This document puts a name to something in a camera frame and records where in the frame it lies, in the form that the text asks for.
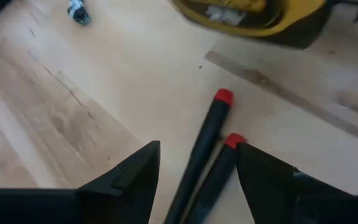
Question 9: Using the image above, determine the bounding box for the black screwdriver red cap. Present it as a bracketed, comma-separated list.
[183, 133, 248, 224]
[163, 88, 235, 224]

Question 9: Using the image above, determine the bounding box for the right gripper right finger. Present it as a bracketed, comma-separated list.
[236, 142, 358, 224]

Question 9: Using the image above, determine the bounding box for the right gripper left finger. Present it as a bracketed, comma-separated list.
[0, 140, 161, 224]

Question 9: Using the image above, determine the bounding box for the yellow black tape measure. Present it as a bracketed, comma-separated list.
[168, 0, 335, 50]

